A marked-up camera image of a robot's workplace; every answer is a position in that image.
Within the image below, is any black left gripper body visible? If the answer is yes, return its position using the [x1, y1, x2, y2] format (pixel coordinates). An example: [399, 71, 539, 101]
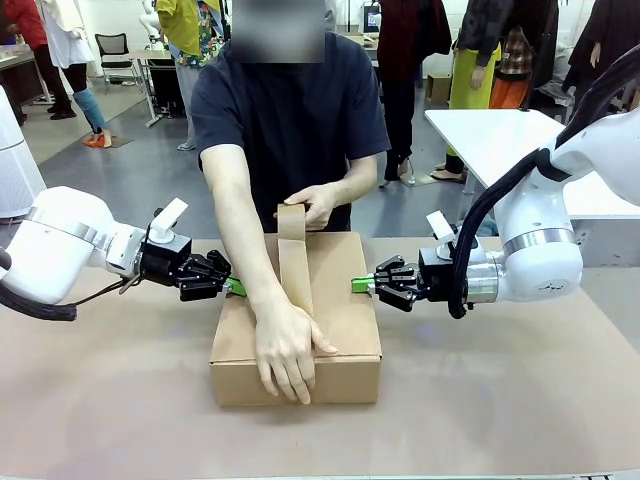
[139, 232, 201, 290]

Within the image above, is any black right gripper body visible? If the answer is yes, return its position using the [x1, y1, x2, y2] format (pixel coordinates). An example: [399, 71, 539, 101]
[414, 244, 456, 304]

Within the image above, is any brown cardboard box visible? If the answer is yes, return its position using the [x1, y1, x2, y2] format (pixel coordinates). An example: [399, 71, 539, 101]
[208, 231, 384, 407]

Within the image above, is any brown packing tape roll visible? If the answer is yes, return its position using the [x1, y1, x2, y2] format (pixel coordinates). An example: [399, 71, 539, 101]
[273, 199, 316, 321]

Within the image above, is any person's right forearm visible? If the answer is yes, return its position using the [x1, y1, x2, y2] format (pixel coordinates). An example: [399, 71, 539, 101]
[213, 204, 307, 314]

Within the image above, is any person's left forearm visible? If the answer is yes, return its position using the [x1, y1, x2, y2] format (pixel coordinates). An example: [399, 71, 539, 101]
[332, 172, 377, 212]

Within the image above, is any person's left hand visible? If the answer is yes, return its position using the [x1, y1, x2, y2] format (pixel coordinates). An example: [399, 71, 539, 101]
[283, 182, 342, 232]

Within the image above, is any person's right hand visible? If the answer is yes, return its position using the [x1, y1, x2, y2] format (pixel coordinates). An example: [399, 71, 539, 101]
[253, 302, 340, 406]

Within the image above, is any teal cloth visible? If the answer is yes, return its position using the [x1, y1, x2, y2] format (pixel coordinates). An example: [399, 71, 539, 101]
[474, 215, 503, 238]

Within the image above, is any white rounded table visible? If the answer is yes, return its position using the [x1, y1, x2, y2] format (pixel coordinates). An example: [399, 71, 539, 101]
[423, 108, 640, 266]

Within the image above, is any person in navy t-shirt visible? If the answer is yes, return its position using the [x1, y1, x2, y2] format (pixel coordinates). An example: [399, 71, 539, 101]
[189, 0, 392, 234]

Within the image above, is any white cylindrical air purifier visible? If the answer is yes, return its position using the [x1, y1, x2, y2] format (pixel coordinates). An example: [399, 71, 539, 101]
[0, 84, 47, 220]

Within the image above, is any small cardboard box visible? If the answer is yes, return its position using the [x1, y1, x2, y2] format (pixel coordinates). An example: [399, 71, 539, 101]
[425, 73, 454, 105]

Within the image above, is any mannequin in orange trousers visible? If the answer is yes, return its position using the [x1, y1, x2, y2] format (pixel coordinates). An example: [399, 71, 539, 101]
[489, 24, 532, 111]

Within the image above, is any mannequin in yellow skirt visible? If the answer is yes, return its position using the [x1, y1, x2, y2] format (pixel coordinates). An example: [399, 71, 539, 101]
[432, 0, 504, 185]

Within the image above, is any wooden top desk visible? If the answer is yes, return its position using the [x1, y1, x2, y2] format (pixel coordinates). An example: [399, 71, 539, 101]
[122, 47, 174, 129]

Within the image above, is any black mesh office chair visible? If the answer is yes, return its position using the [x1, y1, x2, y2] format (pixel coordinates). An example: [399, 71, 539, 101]
[94, 32, 144, 87]

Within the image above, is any mannequin in white coat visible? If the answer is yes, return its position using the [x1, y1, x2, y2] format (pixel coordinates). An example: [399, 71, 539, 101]
[39, 0, 109, 149]

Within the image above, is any wooden side desk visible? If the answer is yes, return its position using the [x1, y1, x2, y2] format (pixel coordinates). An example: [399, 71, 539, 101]
[0, 43, 51, 109]

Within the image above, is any person in red top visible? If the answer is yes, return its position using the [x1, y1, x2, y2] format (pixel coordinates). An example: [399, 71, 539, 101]
[3, 0, 76, 121]

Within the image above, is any mannequin in black coat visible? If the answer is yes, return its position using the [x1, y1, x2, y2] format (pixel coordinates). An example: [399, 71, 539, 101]
[562, 0, 640, 126]

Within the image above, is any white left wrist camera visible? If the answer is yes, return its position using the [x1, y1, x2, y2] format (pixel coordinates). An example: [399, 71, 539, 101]
[149, 197, 190, 244]

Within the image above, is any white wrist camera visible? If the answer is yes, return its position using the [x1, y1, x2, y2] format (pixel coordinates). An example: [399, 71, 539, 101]
[424, 210, 460, 261]
[149, 197, 190, 244]

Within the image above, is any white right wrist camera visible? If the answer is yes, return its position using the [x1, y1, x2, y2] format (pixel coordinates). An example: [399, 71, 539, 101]
[424, 210, 460, 261]

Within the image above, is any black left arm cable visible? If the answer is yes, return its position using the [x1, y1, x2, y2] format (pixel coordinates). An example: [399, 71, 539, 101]
[0, 247, 146, 322]

